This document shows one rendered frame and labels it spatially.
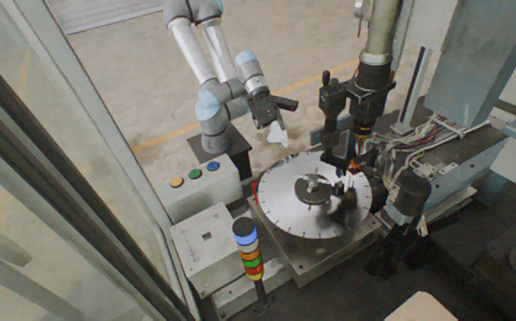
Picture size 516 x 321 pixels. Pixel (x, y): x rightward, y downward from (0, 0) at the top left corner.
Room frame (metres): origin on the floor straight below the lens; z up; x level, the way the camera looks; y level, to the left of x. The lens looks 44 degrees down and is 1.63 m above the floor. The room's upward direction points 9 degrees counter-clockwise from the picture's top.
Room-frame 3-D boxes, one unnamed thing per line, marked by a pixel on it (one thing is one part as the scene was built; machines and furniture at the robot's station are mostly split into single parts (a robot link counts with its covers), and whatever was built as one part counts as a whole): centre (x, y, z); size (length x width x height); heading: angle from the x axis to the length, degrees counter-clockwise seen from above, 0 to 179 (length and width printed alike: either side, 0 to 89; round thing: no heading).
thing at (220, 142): (1.08, 0.18, 0.80); 0.15 x 0.15 x 0.10
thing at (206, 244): (0.47, 0.18, 0.82); 0.18 x 0.18 x 0.15; 22
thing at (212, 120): (1.08, 0.17, 0.91); 0.13 x 0.12 x 0.14; 113
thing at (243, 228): (0.31, 0.05, 1.14); 0.05 x 0.04 x 0.03; 22
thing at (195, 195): (0.72, 0.22, 0.82); 0.28 x 0.11 x 0.15; 112
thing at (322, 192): (0.54, -0.15, 0.96); 0.11 x 0.11 x 0.03
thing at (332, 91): (0.60, -0.21, 1.17); 0.06 x 0.05 x 0.20; 103
